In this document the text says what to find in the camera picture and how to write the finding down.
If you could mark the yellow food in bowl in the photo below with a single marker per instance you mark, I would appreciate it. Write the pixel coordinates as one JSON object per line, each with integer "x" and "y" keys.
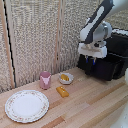
{"x": 65, "y": 78}

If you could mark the black air fryer drawer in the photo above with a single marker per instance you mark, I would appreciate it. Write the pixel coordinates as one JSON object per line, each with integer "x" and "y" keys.
{"x": 103, "y": 70}

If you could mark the pink cup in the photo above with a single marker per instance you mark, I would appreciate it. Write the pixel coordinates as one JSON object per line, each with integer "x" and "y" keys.
{"x": 45, "y": 80}

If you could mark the black air fryer body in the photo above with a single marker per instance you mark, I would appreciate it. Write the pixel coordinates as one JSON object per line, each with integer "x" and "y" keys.
{"x": 120, "y": 53}

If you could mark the white floral rimmed plate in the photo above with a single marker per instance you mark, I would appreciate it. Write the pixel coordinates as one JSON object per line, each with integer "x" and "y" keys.
{"x": 26, "y": 106}

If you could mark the small white bowl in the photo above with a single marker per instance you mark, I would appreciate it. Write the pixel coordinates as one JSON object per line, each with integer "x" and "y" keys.
{"x": 70, "y": 79}

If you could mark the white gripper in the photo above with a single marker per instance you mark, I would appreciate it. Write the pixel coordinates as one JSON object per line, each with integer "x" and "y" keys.
{"x": 91, "y": 50}

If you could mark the yellow food piece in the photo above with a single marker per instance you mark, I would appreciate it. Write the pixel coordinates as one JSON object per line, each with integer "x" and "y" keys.
{"x": 62, "y": 91}

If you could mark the beige woven folding screen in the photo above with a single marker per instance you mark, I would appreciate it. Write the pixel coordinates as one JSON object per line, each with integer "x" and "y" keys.
{"x": 33, "y": 40}

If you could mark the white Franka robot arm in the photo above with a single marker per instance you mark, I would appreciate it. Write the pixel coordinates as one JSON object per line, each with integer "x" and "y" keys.
{"x": 96, "y": 28}

